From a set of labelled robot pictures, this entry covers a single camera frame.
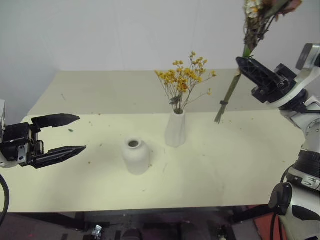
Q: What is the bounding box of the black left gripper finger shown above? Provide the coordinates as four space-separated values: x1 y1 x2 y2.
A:
29 145 88 170
30 113 81 133

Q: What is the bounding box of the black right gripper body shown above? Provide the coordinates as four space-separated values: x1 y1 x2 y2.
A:
250 63 298 104

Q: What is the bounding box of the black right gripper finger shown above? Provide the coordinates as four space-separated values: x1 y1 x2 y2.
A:
235 56 280 88

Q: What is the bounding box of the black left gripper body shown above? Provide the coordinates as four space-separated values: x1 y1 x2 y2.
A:
0 122 46 168

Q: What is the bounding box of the dried mixed flower bouquet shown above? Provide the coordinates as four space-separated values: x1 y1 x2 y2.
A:
213 0 304 124

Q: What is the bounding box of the yellow dried flower bouquet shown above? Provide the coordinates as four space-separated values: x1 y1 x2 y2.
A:
154 51 218 114

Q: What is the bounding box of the short round white vase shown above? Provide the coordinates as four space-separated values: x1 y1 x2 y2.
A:
121 136 151 176

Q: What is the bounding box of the small metal clamp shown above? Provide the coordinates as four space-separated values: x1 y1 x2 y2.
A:
90 224 104 237

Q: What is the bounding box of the tall ribbed white vase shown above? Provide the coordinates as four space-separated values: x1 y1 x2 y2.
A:
164 109 187 148

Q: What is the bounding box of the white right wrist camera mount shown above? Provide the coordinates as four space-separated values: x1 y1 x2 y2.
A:
268 43 320 109

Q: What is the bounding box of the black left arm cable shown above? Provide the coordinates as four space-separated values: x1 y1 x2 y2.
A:
0 172 11 225

